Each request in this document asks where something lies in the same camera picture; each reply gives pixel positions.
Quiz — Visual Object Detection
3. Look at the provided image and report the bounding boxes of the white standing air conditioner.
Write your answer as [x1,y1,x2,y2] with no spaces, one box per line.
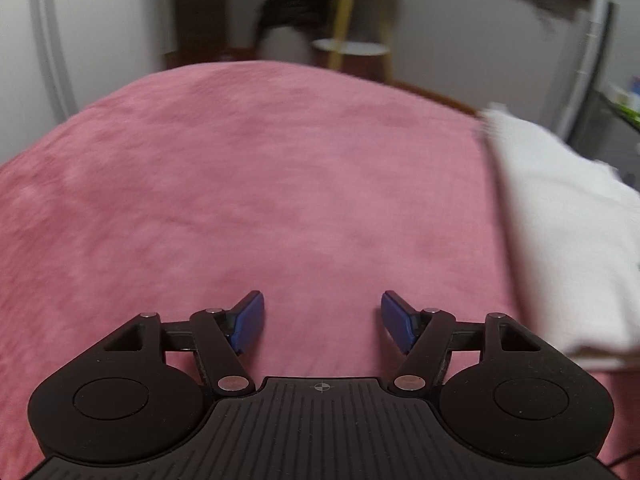
[553,0,617,142]

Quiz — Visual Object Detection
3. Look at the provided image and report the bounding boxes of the grey drawer cabinet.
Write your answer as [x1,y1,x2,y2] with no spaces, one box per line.
[567,91,640,190]

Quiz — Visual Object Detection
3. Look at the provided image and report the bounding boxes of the white wardrobe doors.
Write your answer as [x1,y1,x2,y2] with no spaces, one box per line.
[1,0,177,160]

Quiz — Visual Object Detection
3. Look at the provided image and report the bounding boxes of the pink corduroy bed blanket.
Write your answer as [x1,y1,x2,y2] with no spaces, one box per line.
[1,62,639,479]

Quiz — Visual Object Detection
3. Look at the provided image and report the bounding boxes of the white ribbed knit sweater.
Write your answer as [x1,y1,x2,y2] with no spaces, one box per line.
[480,106,639,370]

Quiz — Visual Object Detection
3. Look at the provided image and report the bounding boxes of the yellow-legged round side table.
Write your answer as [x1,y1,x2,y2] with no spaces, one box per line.
[312,0,395,84]

